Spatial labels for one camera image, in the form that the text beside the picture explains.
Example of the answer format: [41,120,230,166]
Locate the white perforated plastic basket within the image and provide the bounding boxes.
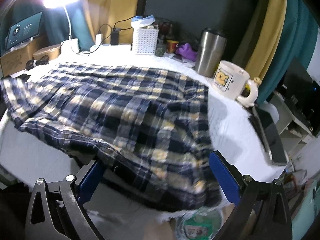
[132,28,159,55]

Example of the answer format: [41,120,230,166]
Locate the blue yellow plaid pants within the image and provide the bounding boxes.
[1,64,221,212]

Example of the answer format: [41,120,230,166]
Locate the black charger adapter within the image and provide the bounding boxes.
[110,28,120,46]

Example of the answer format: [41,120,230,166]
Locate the white textured table cover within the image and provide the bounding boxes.
[0,43,288,240]

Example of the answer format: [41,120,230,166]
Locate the bundled black cable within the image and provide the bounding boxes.
[25,55,50,71]

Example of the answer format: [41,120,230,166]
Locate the stainless steel tumbler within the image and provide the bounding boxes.
[195,28,227,77]

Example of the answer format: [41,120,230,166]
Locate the small green textured jar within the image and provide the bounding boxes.
[155,42,167,57]

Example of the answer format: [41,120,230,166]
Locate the cardboard box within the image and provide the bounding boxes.
[1,36,49,77]

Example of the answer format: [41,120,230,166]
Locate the green white packet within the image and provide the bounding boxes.
[175,207,223,240]

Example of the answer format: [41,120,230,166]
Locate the black monitor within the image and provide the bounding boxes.
[281,58,319,137]

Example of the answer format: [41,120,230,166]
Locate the white charger adapter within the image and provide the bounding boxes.
[95,31,103,46]

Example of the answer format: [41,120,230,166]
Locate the cream bear mug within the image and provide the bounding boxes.
[213,60,258,108]

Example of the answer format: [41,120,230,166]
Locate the white power strip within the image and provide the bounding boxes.
[89,43,132,53]

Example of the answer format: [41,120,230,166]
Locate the white blue plastic bag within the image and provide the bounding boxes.
[131,15,156,29]

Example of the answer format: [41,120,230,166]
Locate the black power cable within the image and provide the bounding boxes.
[80,16,137,55]

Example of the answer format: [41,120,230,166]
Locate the tablet screen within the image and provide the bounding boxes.
[5,12,42,50]

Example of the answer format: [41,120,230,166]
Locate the brown paper bowl with lid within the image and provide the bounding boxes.
[33,44,61,61]

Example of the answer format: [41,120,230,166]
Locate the purple cloth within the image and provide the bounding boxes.
[176,43,197,62]

